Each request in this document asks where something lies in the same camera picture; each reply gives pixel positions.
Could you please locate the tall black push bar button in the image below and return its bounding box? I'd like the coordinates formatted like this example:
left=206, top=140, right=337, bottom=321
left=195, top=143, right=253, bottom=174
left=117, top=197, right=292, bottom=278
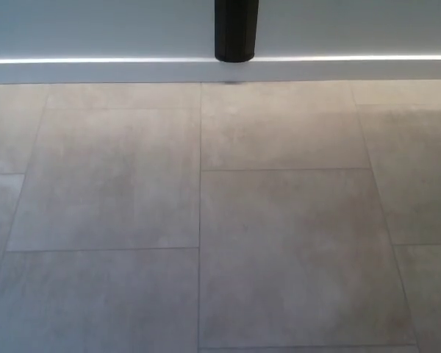
left=214, top=0, right=259, bottom=63

